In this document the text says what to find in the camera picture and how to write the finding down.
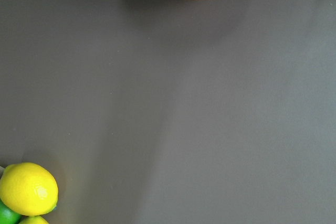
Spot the yellow lemon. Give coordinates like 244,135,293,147
1,162,58,216
18,216,49,224

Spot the green lime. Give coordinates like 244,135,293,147
0,201,22,224

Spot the yellow lemon far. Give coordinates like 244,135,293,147
1,162,58,216

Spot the yellow lemon near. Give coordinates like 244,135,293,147
18,216,49,224

